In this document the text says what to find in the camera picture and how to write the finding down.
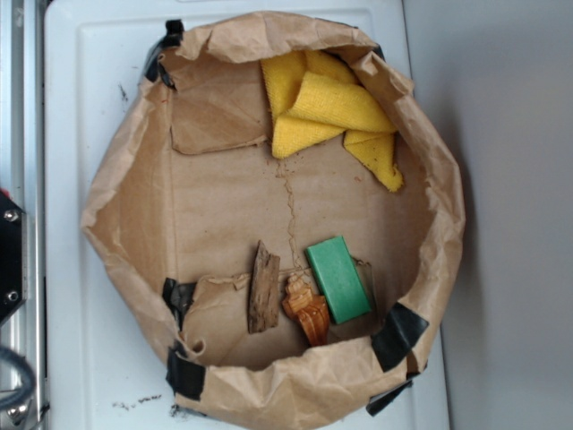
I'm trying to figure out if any metal robot frame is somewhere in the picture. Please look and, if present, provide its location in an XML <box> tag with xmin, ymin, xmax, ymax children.
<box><xmin>1</xmin><ymin>1</ymin><xmax>50</xmax><ymax>429</ymax></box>

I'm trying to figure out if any brown paper bag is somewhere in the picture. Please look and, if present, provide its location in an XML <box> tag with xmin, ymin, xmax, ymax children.
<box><xmin>81</xmin><ymin>12</ymin><xmax>466</xmax><ymax>429</ymax></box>

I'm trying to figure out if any green rectangular block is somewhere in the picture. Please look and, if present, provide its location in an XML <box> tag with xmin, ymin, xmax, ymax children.
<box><xmin>305</xmin><ymin>236</ymin><xmax>372</xmax><ymax>324</ymax></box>

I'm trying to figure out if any orange spiral seashell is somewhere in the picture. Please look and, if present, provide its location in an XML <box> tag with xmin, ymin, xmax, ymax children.
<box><xmin>282</xmin><ymin>273</ymin><xmax>330</xmax><ymax>347</ymax></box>

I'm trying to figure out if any yellow cloth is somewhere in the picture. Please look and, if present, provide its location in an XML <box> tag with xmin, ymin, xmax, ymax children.
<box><xmin>261</xmin><ymin>50</ymin><xmax>404</xmax><ymax>193</ymax></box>

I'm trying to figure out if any brown wood piece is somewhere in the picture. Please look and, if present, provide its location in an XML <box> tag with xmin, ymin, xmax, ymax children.
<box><xmin>247</xmin><ymin>240</ymin><xmax>280</xmax><ymax>334</ymax></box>

